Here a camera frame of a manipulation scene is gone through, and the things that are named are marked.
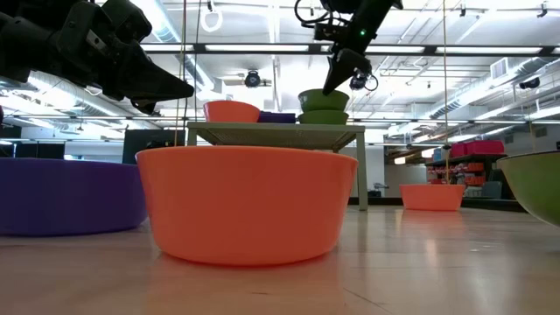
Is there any large red storage bin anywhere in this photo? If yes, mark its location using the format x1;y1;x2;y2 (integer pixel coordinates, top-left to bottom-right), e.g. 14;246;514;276
465;139;506;156

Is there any yellow hanging cord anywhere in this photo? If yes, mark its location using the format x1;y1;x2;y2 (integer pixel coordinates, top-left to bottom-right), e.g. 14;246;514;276
173;0;188;148
441;0;452;185

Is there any black linear pendant light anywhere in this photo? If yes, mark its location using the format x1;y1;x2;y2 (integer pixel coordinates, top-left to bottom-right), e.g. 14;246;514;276
139;42;560;57

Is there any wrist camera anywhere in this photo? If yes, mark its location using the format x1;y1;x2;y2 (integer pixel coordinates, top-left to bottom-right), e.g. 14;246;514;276
312;20;347;44
102;0;153;44

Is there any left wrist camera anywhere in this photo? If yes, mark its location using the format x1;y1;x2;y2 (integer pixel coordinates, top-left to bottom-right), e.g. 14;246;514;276
102;0;153;44

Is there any green perforated metal rack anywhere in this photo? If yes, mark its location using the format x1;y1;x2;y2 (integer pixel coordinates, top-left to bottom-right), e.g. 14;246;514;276
186;121;369;212

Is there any black ceiling camera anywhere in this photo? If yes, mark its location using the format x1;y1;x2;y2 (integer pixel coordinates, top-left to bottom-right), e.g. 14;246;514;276
243;69;263;88

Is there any orange plastic bowl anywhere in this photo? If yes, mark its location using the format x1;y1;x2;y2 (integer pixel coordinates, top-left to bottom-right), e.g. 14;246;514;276
136;145;360;267
398;183;466;213
203;100;262;123

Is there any black monitor screen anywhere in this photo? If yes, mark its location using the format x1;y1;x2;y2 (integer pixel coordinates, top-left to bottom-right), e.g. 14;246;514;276
15;142;66;160

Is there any blue plastic bowl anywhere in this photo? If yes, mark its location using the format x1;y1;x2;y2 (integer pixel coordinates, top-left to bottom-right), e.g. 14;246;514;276
256;110;298;124
0;157;149;238

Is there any white air vent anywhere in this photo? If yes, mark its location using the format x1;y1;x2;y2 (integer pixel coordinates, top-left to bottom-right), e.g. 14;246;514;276
489;56;509;80

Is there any white hanging ring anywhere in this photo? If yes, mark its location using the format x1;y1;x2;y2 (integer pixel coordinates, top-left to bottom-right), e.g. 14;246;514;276
199;8;224;34

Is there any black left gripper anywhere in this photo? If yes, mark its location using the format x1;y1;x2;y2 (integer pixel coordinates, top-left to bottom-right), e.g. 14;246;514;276
54;0;195;116

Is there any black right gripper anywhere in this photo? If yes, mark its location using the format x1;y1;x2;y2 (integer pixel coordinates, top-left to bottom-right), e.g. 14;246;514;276
322;24;377;96

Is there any black storage shelf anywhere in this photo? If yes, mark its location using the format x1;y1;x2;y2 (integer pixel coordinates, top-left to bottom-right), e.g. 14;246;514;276
426;150;511;200

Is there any silver ventilation duct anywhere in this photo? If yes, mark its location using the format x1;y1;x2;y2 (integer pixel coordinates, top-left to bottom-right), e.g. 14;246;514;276
428;56;560;120

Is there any black aluminium table frame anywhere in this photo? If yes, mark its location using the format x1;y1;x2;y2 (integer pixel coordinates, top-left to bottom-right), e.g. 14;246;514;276
347;196;526;214

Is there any black wall television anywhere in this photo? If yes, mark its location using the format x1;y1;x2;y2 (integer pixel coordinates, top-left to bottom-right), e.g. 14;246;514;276
122;129;187;161

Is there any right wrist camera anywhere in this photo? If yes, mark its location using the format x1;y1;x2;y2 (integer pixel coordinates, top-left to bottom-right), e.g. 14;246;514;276
312;20;347;44

